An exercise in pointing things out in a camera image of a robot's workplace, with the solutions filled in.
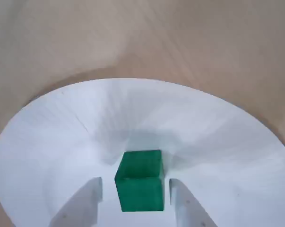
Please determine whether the white paper plate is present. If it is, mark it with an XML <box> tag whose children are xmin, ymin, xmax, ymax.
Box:
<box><xmin>0</xmin><ymin>78</ymin><xmax>285</xmax><ymax>227</ymax></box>

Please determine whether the green cube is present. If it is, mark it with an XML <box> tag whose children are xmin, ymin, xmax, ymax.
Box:
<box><xmin>114</xmin><ymin>149</ymin><xmax>165</xmax><ymax>212</ymax></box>

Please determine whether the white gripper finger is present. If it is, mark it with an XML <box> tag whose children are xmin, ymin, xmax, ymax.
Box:
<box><xmin>49</xmin><ymin>176</ymin><xmax>103</xmax><ymax>227</ymax></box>
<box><xmin>168</xmin><ymin>178</ymin><xmax>218</xmax><ymax>227</ymax></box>

